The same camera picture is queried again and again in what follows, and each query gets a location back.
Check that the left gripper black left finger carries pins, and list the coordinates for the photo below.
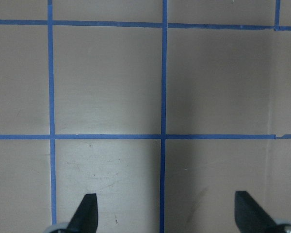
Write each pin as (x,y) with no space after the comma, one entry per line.
(85,219)

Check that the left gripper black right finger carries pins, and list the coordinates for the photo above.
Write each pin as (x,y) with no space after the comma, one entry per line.
(250,217)

